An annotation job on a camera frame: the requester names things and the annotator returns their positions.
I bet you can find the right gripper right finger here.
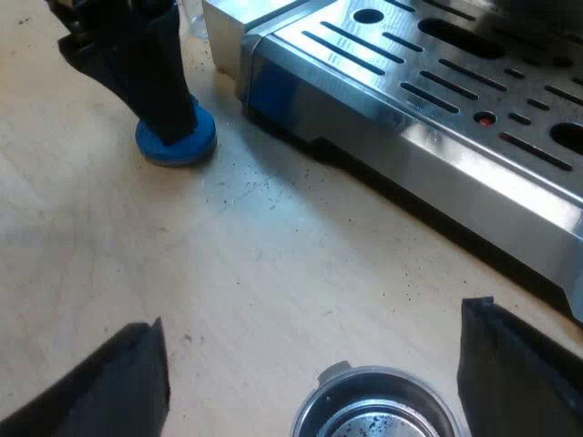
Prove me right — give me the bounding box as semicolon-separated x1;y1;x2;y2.
455;296;583;437

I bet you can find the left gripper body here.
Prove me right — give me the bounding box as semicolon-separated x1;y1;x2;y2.
47;0;178;46

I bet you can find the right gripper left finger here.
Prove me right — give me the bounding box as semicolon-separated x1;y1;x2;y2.
0;316;172;437

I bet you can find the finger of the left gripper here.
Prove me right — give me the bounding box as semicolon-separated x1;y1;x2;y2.
57;35;143;122
134;5;200;147

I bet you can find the bright blue tamper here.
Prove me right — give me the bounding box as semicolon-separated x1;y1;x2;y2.
134;94;218;168

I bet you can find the clear measuring glass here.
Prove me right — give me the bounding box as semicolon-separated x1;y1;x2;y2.
180;0;211;40

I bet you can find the steel espresso machine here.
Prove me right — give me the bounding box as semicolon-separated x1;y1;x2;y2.
238;0;583;320

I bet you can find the filter holder with red-ended handle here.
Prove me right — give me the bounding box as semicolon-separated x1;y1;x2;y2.
291;360;471;437

